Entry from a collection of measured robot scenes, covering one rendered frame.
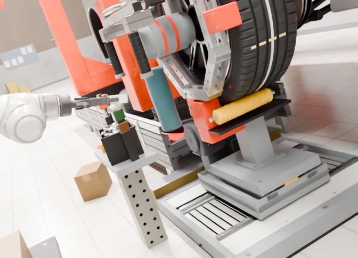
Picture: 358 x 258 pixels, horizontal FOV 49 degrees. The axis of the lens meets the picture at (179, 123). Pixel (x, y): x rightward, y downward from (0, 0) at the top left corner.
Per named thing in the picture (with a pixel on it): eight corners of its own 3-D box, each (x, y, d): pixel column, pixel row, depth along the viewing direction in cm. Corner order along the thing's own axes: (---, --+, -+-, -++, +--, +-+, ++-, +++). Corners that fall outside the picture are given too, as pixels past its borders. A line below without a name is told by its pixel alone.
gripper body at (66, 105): (58, 94, 123) (88, 91, 127) (53, 94, 131) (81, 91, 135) (61, 118, 124) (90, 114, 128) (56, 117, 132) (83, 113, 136)
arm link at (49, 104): (35, 93, 128) (54, 91, 131) (38, 121, 130) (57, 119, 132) (39, 93, 120) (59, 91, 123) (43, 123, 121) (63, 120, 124)
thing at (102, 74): (144, 72, 397) (132, 39, 389) (95, 90, 380) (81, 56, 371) (138, 72, 412) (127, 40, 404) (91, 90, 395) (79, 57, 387)
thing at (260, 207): (331, 182, 162) (325, 160, 160) (261, 222, 150) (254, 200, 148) (260, 159, 208) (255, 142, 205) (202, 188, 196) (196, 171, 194)
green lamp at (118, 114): (126, 118, 144) (122, 107, 143) (116, 122, 143) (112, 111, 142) (123, 117, 148) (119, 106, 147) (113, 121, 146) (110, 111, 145)
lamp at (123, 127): (131, 130, 145) (127, 120, 144) (121, 134, 144) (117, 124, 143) (128, 129, 149) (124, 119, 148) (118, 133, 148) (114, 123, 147)
